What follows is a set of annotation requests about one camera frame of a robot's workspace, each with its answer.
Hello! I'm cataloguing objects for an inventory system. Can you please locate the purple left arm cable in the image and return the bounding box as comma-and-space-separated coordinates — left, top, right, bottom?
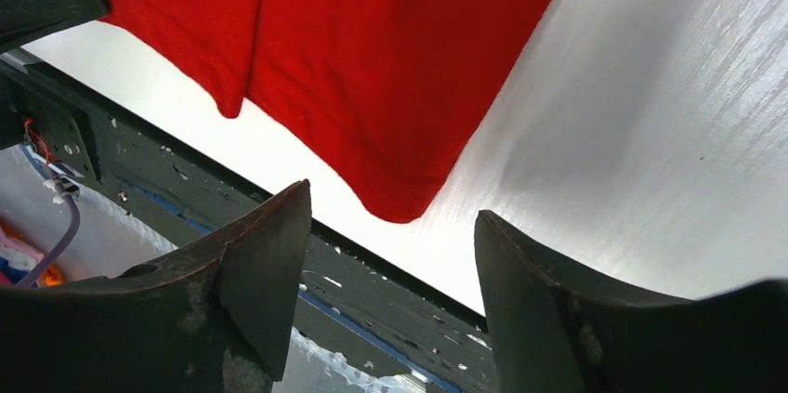
15, 177, 83, 290

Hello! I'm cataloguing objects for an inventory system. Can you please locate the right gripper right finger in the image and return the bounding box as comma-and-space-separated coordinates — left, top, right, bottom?
474, 210, 787, 392

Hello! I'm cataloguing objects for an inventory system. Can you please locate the red t-shirt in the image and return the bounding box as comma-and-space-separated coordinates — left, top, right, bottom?
105, 0, 552, 224

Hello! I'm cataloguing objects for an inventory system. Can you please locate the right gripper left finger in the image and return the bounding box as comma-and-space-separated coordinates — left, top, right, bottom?
1, 180, 312, 392

